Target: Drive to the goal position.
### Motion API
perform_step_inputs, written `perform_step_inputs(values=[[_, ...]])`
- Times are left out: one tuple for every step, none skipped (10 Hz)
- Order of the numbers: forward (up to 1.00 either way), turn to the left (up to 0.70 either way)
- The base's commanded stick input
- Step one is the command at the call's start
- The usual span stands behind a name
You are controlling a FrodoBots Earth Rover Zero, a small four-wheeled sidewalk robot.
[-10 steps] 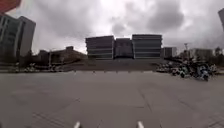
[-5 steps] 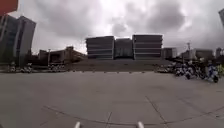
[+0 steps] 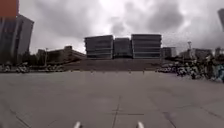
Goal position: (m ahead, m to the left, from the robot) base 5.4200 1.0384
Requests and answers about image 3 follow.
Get tall building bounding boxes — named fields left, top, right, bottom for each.
left=0, top=0, right=35, bottom=65

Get dark layered building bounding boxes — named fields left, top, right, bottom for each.
left=83, top=33, right=163, bottom=61

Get row of parked bicycles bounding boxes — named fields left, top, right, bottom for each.
left=155, top=55, right=224, bottom=84
left=0, top=61, right=66, bottom=74

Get row of buildings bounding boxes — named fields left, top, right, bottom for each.
left=161, top=46, right=224, bottom=62

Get low building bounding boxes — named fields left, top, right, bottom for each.
left=35, top=45, right=87, bottom=65

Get robot's own part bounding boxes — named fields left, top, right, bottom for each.
left=73, top=120, right=83, bottom=128
left=136, top=120, right=146, bottom=128

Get lamp pole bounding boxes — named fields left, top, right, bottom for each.
left=186, top=40, right=193, bottom=61

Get grey concrete paved plaza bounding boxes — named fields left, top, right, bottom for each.
left=0, top=69, right=224, bottom=128

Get wide grey stone steps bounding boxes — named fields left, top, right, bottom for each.
left=61, top=58, right=169, bottom=72

